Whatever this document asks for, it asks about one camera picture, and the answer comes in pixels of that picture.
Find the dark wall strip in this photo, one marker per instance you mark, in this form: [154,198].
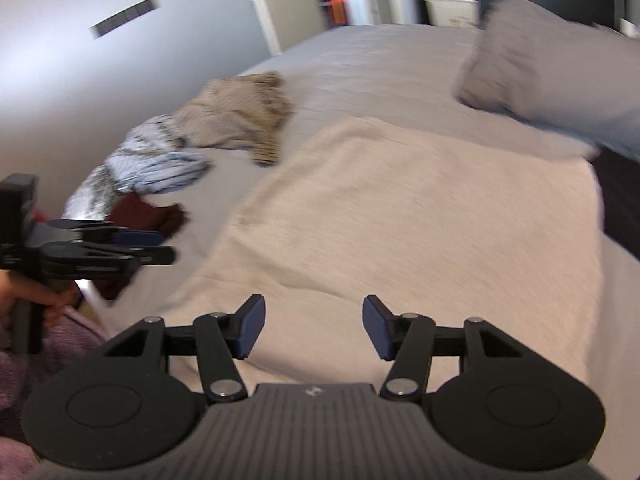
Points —
[125,16]

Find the cream fleece sweater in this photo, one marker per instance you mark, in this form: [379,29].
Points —
[400,220]

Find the white storage box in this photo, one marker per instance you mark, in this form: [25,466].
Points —
[450,10]

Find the orange object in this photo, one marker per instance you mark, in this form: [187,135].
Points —
[336,7]

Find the grey bed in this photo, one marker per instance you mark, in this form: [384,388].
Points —
[375,70]

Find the beige striped garment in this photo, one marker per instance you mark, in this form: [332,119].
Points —
[230,115]

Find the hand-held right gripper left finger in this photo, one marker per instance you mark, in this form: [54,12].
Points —
[252,322]

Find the person's left hand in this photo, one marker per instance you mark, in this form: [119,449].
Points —
[47,301]

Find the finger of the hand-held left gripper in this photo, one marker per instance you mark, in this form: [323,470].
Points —
[155,255]
[140,237]

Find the blue striped garment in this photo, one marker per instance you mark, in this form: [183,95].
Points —
[150,160]

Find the person's left forearm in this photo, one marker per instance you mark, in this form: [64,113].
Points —
[60,345]

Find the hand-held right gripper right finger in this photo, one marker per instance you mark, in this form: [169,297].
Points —
[375,325]

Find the grey pillow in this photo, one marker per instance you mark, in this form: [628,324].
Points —
[540,70]

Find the maroon garment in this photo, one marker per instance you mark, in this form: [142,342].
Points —
[145,212]

